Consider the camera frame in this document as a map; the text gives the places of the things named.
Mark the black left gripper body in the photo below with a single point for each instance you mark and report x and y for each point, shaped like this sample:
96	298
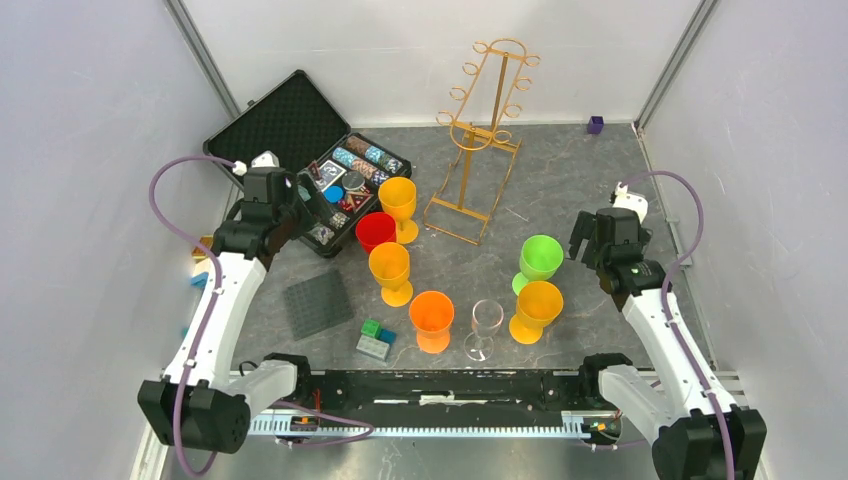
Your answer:
292	209

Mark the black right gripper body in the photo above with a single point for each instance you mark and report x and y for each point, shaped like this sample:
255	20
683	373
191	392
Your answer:
644	236

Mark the yellow plastic wine glass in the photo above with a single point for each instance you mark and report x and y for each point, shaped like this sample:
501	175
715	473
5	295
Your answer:
389	263
398	198
538	304

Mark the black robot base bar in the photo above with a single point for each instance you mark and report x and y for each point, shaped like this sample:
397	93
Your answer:
451	398

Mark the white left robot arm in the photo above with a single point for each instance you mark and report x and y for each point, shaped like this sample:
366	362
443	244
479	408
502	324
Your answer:
196	404

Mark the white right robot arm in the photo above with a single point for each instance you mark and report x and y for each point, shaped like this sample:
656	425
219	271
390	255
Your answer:
695	427

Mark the green plastic wine glass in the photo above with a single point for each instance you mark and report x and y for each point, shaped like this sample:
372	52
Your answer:
540	258

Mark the red plastic wine glass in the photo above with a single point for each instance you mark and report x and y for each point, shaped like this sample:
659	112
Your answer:
375	229

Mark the clear wine glass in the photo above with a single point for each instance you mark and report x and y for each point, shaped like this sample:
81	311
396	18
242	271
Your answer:
487	319

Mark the orange plastic wine glass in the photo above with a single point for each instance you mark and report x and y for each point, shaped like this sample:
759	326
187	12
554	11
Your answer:
432	313

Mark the black poker chip case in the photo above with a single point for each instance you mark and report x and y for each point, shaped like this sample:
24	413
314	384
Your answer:
297	123

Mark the yellow orange toy brick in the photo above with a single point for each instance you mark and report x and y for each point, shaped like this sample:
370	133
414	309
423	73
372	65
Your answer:
200	253

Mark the grey building baseplate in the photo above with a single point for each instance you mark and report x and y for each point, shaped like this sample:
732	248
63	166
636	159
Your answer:
317	304

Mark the purple cube block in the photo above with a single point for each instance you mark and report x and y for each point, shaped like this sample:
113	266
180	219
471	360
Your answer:
595	125

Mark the white blue toy brick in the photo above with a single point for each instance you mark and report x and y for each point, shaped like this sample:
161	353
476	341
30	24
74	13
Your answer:
200	273

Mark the green grey blue bricks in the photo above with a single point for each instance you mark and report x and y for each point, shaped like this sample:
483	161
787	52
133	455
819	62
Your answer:
375	341

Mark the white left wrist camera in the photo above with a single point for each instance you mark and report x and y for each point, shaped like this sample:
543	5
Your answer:
266	159

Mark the gold wire wine glass rack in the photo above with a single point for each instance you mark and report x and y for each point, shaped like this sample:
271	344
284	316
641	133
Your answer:
511	57

